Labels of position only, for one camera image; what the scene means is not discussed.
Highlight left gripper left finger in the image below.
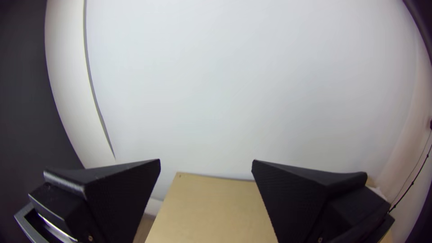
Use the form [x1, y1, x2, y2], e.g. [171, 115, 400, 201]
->
[28, 158, 162, 243]

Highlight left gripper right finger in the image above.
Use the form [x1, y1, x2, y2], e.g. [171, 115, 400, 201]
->
[251, 159, 396, 243]

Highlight black cable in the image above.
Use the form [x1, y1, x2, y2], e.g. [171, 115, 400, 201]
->
[388, 143, 432, 213]

